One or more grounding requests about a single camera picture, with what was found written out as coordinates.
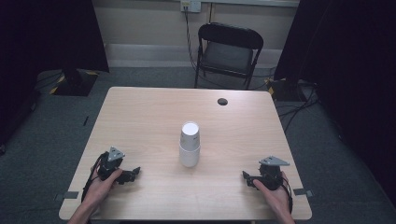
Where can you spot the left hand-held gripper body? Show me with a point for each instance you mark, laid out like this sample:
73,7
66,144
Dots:
109,165

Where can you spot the person's right hand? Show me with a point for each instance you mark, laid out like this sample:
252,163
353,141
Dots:
276,199

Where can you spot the person's left hand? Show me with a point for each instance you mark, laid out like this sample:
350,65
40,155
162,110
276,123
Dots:
99,189

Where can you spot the black round table grommet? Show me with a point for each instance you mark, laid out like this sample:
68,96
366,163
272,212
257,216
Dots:
222,101

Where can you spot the grey tape piece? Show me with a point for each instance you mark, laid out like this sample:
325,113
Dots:
302,192
69,195

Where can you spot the white wall socket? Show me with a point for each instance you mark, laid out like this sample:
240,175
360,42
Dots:
190,5

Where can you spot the black curtain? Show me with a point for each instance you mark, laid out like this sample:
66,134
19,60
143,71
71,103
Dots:
348,62

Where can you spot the black folding chair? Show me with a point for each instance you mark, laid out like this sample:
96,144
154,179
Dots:
229,56

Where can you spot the black stand base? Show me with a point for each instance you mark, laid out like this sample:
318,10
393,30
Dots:
74,83
285,90

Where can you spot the white paper cup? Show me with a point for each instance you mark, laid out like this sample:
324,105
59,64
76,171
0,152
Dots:
189,157
190,134

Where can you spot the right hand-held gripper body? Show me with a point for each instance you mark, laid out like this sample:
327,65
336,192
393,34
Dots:
271,174

